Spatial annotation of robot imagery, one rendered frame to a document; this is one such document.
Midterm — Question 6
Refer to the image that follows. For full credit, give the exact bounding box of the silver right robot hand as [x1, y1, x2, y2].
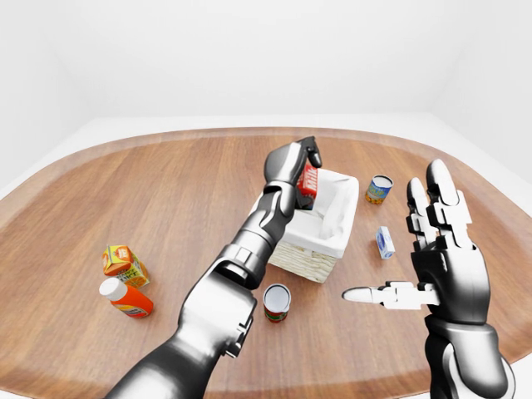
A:
[341, 159, 492, 326]

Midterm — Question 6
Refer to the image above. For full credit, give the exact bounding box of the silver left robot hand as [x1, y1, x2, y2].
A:
[264, 135, 323, 210]

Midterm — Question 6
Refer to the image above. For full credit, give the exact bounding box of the red milk carton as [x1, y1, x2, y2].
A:
[297, 163, 319, 210]

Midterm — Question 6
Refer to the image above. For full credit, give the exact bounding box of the wicker basket with white liner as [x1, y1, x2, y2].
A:
[247, 168, 360, 284]

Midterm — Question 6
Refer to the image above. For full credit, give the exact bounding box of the small blue and white box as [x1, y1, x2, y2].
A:
[375, 226, 396, 260]

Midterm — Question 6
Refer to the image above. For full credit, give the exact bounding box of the blue and yellow tin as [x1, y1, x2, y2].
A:
[365, 175, 394, 206]

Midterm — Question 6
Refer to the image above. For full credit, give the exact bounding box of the red and green tin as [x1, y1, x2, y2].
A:
[263, 283, 292, 324]

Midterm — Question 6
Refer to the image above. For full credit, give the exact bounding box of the orange juice carton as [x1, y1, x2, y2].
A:
[101, 244, 150, 289]

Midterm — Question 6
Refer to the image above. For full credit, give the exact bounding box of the orange bottle with white cap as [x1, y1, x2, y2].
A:
[98, 277, 155, 319]

